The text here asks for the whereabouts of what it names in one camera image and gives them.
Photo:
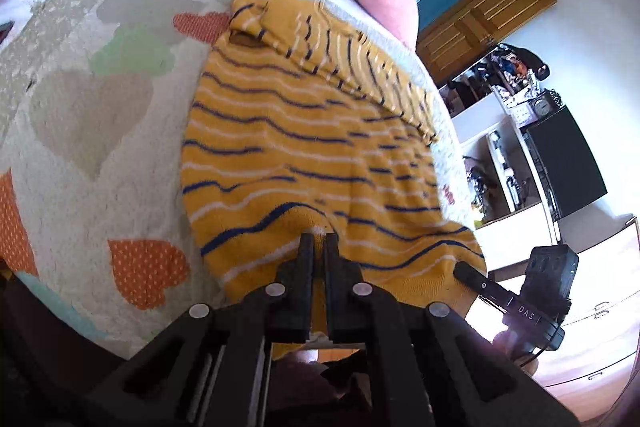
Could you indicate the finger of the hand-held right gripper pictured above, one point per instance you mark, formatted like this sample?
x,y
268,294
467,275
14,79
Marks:
x,y
480,283

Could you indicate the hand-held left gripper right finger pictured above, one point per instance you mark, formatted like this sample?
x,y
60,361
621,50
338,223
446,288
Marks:
x,y
332,268

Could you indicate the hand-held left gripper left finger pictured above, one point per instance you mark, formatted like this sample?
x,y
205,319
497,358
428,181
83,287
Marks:
x,y
306,268

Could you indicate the yellow striped sweater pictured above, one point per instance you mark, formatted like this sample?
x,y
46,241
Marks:
x,y
310,147

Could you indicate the white dresser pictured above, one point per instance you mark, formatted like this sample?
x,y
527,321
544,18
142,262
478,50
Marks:
x,y
605,287

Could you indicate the white shelf unit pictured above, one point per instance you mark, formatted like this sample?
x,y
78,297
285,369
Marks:
x,y
500,207

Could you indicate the dark cloth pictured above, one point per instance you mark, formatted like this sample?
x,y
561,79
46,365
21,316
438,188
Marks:
x,y
320,382

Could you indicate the black television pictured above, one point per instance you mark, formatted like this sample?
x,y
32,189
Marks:
x,y
567,162

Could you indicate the small round clock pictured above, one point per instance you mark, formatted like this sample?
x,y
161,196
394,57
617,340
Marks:
x,y
541,107

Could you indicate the heart patterned blanket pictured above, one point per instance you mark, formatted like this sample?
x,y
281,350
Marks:
x,y
100,117

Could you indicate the wooden door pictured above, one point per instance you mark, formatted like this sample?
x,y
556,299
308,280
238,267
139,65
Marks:
x,y
475,17

